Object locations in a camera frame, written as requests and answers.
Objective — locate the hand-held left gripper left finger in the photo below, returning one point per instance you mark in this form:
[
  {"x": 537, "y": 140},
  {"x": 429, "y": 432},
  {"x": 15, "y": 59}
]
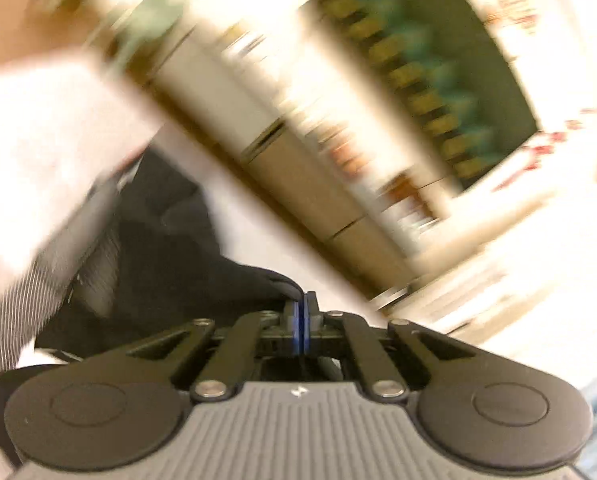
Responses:
[{"x": 293, "y": 331}]

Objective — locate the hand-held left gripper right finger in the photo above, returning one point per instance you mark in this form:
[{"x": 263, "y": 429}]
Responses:
[{"x": 307, "y": 331}]

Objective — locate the black garment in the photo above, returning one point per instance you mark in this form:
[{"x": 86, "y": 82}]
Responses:
[{"x": 168, "y": 270}]

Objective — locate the long low sideboard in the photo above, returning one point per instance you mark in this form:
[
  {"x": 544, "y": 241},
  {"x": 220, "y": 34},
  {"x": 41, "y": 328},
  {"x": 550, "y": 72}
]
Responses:
[{"x": 298, "y": 180}]

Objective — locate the white bed sheet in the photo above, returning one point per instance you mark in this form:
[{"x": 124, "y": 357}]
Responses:
[{"x": 38, "y": 135}]

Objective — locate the green and gold wall painting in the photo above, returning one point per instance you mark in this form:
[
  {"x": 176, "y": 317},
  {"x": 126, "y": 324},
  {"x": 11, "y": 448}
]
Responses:
[{"x": 428, "y": 60}]

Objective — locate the red wall decoration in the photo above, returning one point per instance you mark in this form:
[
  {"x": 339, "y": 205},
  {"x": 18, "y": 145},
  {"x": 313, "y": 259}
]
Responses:
[{"x": 515, "y": 0}]

